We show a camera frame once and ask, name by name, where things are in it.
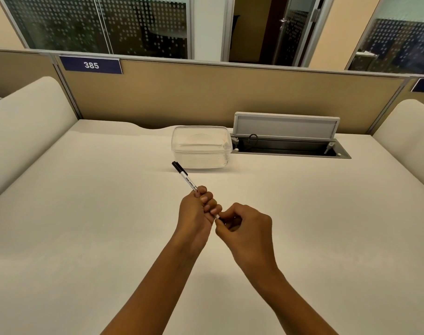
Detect person's right hand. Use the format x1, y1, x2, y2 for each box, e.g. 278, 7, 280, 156
215, 202, 281, 287

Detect person's left hand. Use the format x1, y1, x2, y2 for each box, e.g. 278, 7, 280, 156
173, 186, 223, 254

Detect white pen with black cap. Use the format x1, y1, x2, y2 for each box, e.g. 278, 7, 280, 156
172, 161, 220, 220

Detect person's right forearm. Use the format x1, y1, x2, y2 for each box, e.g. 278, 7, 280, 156
245, 267, 340, 335

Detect person's left forearm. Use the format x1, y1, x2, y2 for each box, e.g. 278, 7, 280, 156
100, 236, 205, 335

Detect clear plastic container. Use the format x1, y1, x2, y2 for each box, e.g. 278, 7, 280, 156
171, 125, 233, 170

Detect tan desk partition panel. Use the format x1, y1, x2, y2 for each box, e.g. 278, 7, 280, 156
0, 49, 83, 120
54, 53, 411, 135
367, 75, 424, 136

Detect white covered side divider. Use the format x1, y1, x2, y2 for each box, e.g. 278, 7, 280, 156
372, 99, 424, 196
0, 76, 79, 206

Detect dotted glass window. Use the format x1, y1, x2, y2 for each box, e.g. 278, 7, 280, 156
345, 0, 424, 76
0, 0, 194, 60

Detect recessed desk cable tray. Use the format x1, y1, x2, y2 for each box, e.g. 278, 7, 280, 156
230, 133, 352, 160

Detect grey cable tray lid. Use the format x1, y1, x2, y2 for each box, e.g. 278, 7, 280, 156
232, 112, 341, 140

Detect glass door with handle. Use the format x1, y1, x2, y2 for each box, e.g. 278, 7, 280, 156
271, 0, 327, 67

